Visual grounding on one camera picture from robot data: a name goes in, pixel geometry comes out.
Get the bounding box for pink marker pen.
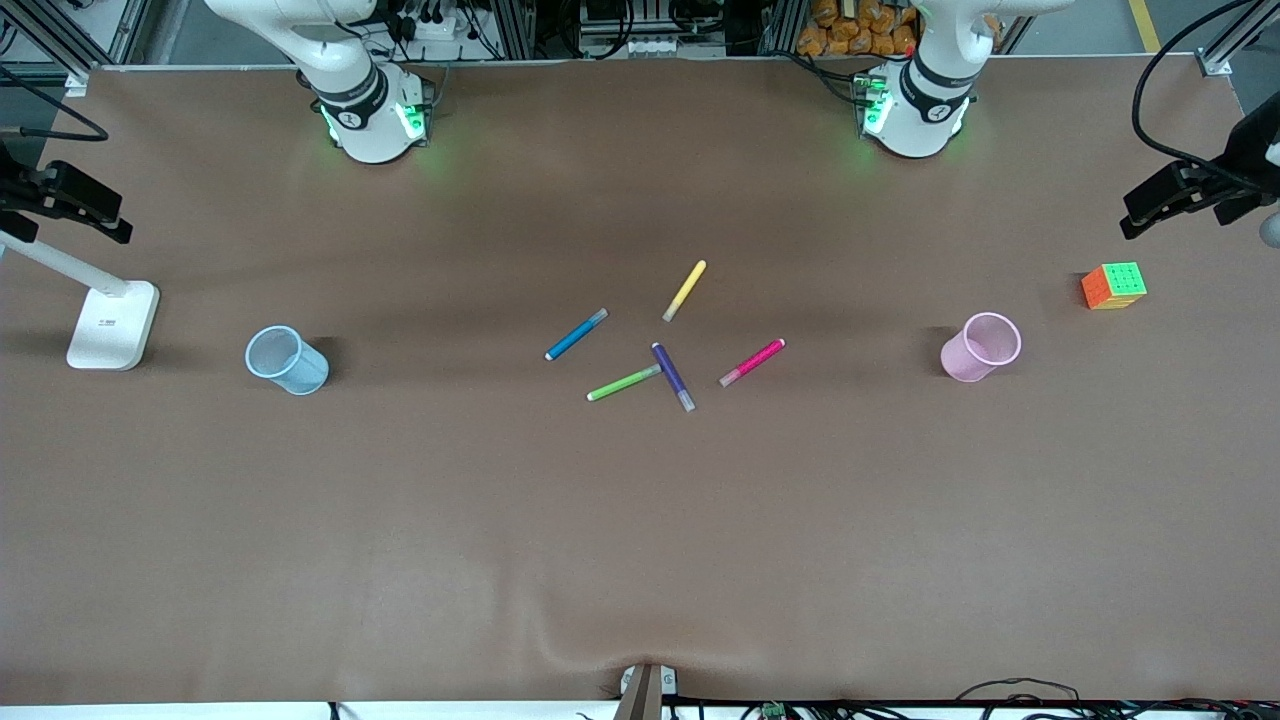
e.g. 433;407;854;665
718;338;787;389

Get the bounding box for blue marker pen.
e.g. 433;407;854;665
544;308;609;362

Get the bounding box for colourful puzzle cube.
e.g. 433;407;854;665
1080;261;1149;311

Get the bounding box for white desk lamp stand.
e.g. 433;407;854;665
0;228;161;372

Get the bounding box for pink mesh cup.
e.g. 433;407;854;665
939;311;1023;384

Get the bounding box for blue mesh cup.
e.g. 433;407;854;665
244;325;331;397

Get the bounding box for orange snack packets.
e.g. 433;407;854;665
797;0;921;58

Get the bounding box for white power strip with plugs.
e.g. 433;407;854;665
392;8;473;49

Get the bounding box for yellow marker pen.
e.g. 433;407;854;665
661;259;708;323

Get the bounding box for purple marker pen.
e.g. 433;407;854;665
651;342;697;414

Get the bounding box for green marker pen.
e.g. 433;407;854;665
586;364;663;403

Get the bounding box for brown table cover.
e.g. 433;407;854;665
0;55;1280;706

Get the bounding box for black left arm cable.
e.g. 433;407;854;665
1131;0;1280;196

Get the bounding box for aluminium frame with bracket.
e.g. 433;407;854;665
0;0;101;98
1195;0;1280;78

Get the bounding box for aluminium frame post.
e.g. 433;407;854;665
765;0;801;56
495;0;536;61

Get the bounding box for grey camera pole mount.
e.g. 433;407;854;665
613;662;679;720

